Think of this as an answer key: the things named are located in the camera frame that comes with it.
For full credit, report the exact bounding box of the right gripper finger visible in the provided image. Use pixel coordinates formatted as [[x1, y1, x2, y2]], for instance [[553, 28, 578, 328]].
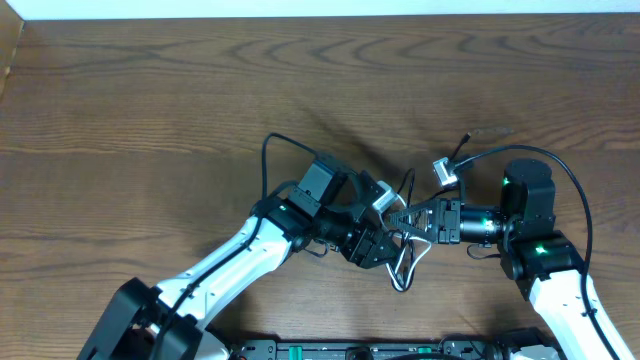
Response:
[[389, 200, 434, 223], [390, 217, 434, 242]]

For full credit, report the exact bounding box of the white usb cable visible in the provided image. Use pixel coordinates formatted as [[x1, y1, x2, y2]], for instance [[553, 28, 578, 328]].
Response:
[[384, 192, 434, 292]]

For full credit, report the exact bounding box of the black usb cable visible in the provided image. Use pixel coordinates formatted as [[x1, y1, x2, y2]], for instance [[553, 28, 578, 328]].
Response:
[[384, 131, 474, 294]]

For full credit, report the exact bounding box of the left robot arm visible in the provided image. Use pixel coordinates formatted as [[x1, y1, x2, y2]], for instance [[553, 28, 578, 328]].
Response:
[[79, 154, 400, 359]]

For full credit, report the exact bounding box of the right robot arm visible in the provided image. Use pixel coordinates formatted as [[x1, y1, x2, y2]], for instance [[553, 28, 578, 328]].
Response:
[[390, 159, 633, 359]]

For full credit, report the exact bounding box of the cardboard panel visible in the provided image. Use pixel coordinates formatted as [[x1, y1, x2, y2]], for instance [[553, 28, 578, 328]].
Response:
[[0, 0, 24, 94]]

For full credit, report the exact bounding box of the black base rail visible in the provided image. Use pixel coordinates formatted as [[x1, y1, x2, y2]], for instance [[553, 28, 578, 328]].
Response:
[[209, 327, 566, 360]]

